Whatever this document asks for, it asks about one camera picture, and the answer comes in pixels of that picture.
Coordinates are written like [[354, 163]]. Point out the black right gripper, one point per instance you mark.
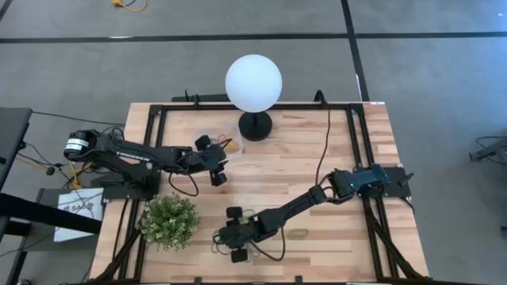
[[237, 233]]

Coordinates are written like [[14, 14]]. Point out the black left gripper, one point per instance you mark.
[[214, 158]]

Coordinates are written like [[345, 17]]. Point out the red rubber band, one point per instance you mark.
[[222, 138]]

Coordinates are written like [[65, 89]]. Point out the yellow rubber band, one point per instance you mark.
[[233, 147]]

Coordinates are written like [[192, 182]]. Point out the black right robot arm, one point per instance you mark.
[[301, 204]]

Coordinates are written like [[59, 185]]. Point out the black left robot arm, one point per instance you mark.
[[134, 152]]

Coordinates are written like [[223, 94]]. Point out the clear plastic bin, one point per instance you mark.
[[237, 132]]

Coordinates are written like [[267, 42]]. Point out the black flat bar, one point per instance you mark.
[[210, 97]]

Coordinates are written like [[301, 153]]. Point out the small artificial green plant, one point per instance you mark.
[[169, 221]]

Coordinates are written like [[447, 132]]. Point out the white globe lamp black base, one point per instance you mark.
[[253, 83]]

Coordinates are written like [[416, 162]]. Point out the white printed paper sheet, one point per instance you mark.
[[71, 198]]

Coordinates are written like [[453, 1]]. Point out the black metal beam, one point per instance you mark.
[[47, 213]]

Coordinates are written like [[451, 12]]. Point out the black desk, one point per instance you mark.
[[14, 134]]

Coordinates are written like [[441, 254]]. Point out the black floor stand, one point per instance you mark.
[[491, 150]]

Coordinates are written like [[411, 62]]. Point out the black frame clamp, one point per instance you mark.
[[320, 97], [196, 101]]

